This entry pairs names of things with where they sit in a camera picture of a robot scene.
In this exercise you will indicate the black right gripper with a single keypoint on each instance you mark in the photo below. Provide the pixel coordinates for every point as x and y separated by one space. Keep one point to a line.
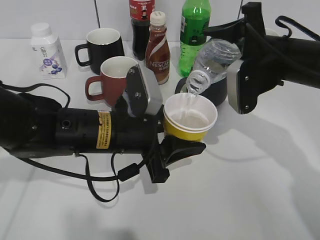
251 28

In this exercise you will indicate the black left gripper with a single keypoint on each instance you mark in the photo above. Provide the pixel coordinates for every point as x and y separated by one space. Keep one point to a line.
139 135

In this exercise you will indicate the yellow paper cup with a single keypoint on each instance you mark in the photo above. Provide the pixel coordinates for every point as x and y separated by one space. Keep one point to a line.
189 117

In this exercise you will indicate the clear water bottle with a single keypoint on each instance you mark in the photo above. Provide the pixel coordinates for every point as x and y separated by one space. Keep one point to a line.
210 65

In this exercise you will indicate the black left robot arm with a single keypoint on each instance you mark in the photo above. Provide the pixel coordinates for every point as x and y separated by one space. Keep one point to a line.
34 127

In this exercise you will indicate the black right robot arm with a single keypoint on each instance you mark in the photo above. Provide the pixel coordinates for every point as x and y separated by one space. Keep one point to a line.
268 61

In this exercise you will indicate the white ceramic mug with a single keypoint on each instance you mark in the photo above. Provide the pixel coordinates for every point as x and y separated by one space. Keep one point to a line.
271 33

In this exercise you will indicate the green soda bottle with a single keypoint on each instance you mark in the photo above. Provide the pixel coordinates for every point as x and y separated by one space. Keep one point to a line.
195 18

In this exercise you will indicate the dark grey ceramic mug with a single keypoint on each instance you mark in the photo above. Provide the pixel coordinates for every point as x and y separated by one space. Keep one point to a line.
216 93

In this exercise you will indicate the brown Nescafe coffee bottle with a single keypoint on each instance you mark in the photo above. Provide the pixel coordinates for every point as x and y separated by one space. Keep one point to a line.
157 54

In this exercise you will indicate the dark cola bottle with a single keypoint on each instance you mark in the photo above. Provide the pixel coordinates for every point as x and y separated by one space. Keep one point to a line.
140 12

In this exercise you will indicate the dark red ceramic mug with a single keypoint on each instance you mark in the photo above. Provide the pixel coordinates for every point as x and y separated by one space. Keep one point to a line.
112 79

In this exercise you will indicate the black ceramic mug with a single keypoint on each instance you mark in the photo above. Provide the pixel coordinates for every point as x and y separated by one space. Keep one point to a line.
101 44

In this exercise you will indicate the white yogurt carton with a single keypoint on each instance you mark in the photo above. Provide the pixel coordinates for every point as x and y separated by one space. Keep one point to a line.
47 52

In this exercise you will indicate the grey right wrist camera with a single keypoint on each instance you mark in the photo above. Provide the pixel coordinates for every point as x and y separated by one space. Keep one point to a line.
241 91

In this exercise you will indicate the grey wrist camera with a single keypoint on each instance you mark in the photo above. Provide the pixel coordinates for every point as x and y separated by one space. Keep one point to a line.
241 91
142 93

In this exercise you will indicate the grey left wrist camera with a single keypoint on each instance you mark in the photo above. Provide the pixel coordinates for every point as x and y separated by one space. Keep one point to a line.
142 93

